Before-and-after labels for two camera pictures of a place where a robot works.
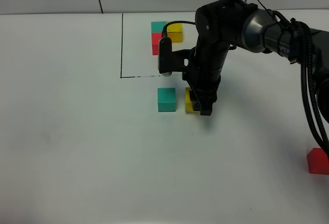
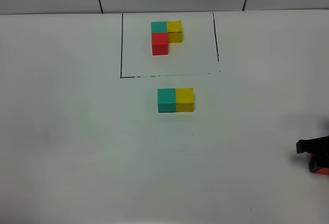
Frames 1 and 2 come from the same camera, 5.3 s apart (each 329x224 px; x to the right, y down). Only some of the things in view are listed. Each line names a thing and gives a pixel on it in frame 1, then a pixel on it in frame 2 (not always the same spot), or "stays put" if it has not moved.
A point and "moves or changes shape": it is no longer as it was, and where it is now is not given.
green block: x=166 y=99 stays put
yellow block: x=188 y=104 moves or changes shape
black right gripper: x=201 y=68 to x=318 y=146
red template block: x=155 y=37 stays put
